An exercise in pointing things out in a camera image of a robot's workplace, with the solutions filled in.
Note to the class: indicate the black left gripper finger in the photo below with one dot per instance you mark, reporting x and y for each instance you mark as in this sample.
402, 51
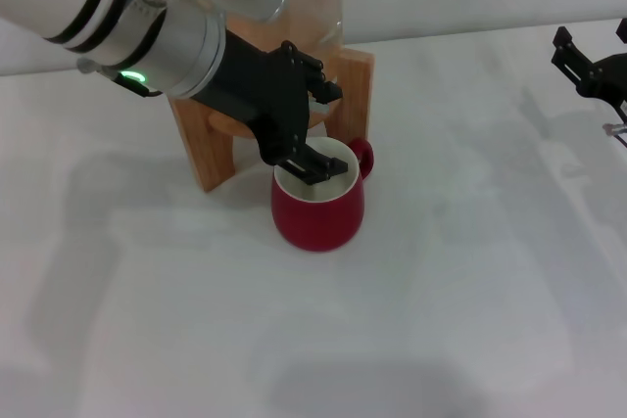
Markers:
316, 168
313, 70

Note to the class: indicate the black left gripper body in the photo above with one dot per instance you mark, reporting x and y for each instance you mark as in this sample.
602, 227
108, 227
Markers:
259, 90

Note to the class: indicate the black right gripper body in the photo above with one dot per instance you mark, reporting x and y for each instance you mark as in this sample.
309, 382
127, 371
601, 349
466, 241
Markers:
610, 79

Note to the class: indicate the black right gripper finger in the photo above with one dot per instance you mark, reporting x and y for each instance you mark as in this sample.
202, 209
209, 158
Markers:
623, 31
570, 60

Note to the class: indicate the chrome faucet with lever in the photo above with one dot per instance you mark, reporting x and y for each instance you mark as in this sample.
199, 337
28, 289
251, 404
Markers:
321, 107

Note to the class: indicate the red cup with white inside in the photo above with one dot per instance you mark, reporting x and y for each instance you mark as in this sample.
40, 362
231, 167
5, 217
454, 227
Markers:
318, 227

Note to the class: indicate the wooden dispenser stand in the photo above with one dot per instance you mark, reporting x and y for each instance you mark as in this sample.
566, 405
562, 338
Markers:
210, 153

